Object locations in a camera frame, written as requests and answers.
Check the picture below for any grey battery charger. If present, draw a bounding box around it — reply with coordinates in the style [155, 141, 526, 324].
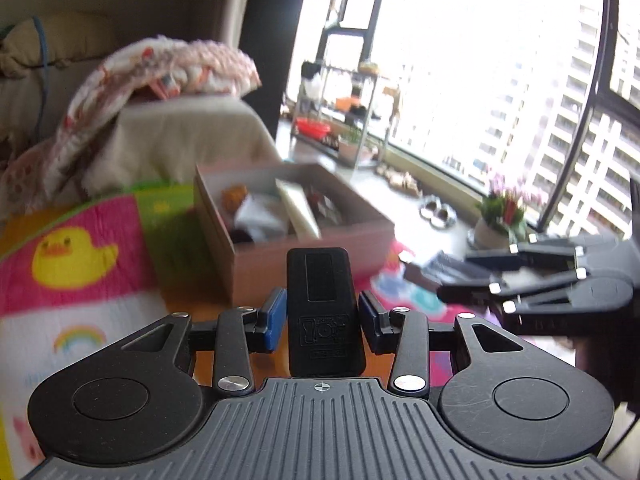
[399, 252, 502, 292]

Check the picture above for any black remote control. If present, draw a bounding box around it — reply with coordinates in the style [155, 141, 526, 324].
[286, 247, 366, 378]

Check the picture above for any white apple product box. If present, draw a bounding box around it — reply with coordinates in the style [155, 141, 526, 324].
[233, 194, 290, 243]

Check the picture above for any brown toy dog figurine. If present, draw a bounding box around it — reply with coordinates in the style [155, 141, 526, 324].
[220, 184, 250, 214]

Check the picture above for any cream lotion tube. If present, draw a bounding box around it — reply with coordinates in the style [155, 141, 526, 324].
[276, 179, 321, 240]

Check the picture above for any black round yellow-striped object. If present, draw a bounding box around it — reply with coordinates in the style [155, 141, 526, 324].
[229, 229, 254, 245]

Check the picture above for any potted pink flower plant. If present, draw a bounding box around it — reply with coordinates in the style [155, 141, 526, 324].
[470, 174, 542, 250]

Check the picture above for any grey slippers pair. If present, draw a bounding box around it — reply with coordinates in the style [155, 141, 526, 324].
[419, 195, 458, 230]

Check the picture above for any pink cardboard box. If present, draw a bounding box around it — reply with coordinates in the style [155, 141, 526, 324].
[194, 162, 395, 306]

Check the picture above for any colourful cartoon play mat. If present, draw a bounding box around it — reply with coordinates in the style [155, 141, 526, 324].
[0, 179, 576, 480]

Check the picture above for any red plastic basin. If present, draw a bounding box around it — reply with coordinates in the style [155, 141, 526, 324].
[295, 117, 331, 142]

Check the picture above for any metal balcony shelf rack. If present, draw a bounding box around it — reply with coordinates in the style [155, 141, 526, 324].
[291, 61, 400, 168]

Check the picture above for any beige sofa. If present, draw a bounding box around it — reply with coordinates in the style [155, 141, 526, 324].
[0, 8, 281, 231]

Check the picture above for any floral pink blanket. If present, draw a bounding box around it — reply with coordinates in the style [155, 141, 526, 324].
[1, 36, 262, 218]

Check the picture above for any beige pillow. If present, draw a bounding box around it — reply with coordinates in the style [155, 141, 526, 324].
[1, 11, 118, 78]

